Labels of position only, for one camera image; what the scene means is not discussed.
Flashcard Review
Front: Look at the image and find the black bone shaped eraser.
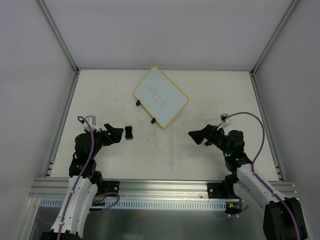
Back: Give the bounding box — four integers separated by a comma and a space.
124, 126, 133, 140

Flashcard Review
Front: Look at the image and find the yellow framed whiteboard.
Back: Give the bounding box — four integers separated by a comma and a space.
133, 66, 190, 129

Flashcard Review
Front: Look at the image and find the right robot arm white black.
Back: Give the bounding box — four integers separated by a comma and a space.
188, 124, 308, 240

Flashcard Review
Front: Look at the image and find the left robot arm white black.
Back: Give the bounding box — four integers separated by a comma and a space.
40, 123, 124, 240

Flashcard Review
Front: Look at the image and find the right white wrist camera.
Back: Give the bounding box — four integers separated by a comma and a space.
219, 113, 232, 129

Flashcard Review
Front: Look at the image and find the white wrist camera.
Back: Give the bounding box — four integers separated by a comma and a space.
82, 115, 101, 132
219, 113, 232, 129

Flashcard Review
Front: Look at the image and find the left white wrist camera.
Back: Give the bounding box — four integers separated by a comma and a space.
82, 115, 101, 132

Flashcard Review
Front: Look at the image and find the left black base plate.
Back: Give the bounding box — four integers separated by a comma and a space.
99, 180, 120, 198

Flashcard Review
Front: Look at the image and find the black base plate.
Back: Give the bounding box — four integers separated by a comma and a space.
99, 180, 120, 198
206, 182, 229, 199

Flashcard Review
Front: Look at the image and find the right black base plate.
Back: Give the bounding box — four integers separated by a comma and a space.
206, 182, 229, 199

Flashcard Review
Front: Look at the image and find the aluminium mounting rail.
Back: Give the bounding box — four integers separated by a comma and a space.
28, 177, 298, 201

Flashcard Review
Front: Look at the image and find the white slotted cable duct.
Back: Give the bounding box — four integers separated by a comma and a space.
39, 198, 227, 211

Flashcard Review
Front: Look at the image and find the right aluminium frame post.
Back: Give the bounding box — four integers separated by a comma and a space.
250, 0, 300, 76

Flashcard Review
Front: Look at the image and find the aluminium frame post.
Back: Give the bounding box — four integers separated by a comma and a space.
250, 0, 300, 76
35, 0, 79, 74

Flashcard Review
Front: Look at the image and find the left aluminium frame post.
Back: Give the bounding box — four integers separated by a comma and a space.
35, 0, 79, 74

